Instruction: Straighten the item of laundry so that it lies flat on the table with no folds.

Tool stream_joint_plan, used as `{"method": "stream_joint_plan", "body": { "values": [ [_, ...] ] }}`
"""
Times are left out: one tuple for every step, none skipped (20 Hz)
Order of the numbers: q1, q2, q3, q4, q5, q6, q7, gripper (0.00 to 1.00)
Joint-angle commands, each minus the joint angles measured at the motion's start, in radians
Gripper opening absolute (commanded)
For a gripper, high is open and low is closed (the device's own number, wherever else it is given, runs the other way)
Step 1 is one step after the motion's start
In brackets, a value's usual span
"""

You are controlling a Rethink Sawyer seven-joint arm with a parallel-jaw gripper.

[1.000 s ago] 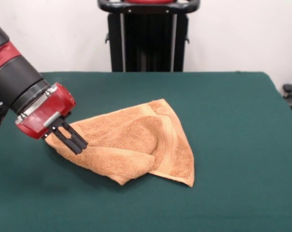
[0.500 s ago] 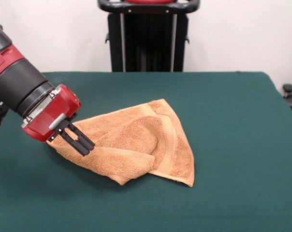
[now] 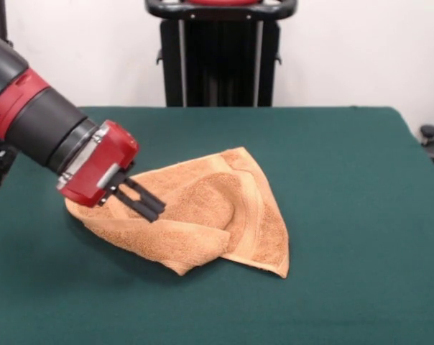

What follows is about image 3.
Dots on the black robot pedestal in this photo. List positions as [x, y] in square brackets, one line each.
[220, 64]

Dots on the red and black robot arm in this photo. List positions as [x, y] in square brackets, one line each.
[30, 115]

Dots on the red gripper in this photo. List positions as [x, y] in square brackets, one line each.
[105, 165]

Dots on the orange terry towel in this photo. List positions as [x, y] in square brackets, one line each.
[220, 215]

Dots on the dark green table cloth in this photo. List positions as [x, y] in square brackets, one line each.
[346, 215]

